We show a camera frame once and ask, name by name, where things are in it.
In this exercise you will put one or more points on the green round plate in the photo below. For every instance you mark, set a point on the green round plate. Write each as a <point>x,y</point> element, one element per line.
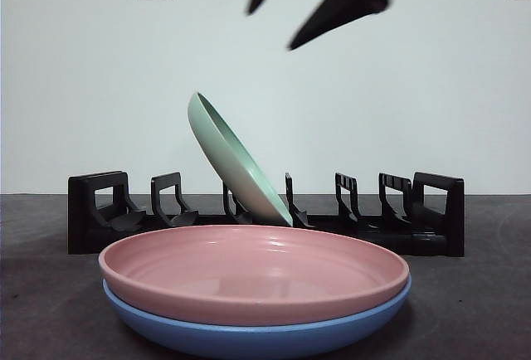
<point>232,161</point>

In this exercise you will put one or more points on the pink round plate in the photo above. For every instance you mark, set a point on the pink round plate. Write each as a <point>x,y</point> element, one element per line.
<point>249,269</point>

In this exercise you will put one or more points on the blue round plate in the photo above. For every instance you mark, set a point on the blue round plate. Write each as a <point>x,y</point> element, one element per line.
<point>249,341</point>

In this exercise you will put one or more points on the black plastic dish rack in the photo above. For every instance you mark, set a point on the black plastic dish rack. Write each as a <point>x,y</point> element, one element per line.
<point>452,219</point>

